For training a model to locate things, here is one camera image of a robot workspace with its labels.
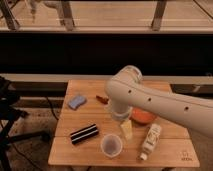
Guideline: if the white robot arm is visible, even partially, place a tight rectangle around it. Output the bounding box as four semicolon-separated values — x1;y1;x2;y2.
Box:
105;65;213;138

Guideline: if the orange bowl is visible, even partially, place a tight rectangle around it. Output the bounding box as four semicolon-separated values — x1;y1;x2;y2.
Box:
131;108;157;125

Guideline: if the clear plastic cup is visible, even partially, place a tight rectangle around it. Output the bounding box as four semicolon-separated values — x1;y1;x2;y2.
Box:
100;134;123;158

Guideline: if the white squeeze bottle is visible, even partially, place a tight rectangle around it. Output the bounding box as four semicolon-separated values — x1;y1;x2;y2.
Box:
140;124;162;160

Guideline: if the red chili pepper toy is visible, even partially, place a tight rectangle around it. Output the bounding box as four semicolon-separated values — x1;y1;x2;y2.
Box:
96;95;109;104

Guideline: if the blue sponge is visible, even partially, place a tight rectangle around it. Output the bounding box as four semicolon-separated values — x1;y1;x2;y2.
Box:
68;95;87;110

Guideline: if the black stand at left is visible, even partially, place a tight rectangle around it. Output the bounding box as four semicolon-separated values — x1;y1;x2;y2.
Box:
0;76;50;171

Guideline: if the black floor cable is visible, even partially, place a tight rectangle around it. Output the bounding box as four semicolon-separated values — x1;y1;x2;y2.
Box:
44;96;60;121

